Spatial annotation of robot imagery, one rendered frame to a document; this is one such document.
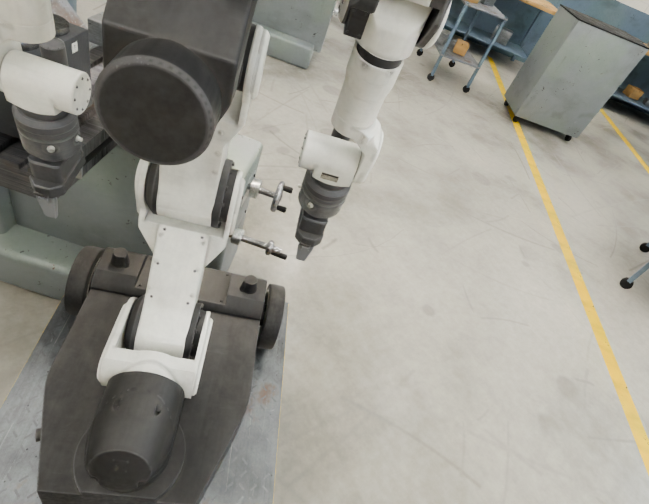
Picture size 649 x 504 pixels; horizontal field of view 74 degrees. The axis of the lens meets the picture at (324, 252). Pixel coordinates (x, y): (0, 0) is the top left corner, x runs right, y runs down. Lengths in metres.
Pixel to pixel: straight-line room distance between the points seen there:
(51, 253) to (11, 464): 0.85
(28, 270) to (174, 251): 1.04
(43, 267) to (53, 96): 1.17
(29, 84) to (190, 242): 0.39
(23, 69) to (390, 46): 0.51
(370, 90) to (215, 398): 0.79
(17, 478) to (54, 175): 0.70
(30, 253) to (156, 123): 1.47
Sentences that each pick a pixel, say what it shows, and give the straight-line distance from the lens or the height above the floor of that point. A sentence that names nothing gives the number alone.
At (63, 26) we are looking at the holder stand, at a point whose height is 1.12.
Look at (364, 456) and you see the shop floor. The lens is 1.82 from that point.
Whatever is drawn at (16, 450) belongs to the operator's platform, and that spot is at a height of 0.40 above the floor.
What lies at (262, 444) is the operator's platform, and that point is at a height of 0.40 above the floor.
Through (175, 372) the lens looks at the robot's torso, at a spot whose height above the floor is 0.73.
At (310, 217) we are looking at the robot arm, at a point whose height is 1.05.
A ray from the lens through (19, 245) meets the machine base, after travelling 1.94.
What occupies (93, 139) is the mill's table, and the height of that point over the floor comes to 0.92.
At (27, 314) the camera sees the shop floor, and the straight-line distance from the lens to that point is 1.98.
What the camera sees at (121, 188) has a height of 0.56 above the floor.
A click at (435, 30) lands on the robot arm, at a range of 0.61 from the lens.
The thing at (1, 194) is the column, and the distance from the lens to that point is 1.89.
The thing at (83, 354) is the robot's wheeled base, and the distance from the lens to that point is 1.18.
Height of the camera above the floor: 1.58
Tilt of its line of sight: 42 degrees down
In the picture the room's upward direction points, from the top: 24 degrees clockwise
